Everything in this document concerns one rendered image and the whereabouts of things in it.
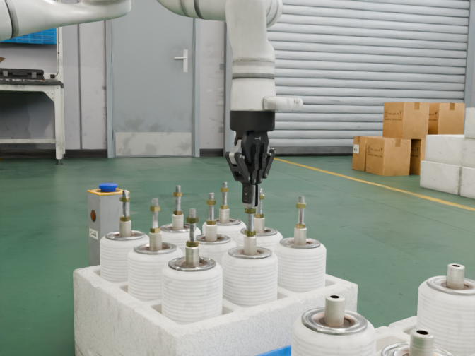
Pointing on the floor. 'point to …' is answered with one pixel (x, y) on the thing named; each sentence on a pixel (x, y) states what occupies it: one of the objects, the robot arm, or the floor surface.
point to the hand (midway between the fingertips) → (251, 195)
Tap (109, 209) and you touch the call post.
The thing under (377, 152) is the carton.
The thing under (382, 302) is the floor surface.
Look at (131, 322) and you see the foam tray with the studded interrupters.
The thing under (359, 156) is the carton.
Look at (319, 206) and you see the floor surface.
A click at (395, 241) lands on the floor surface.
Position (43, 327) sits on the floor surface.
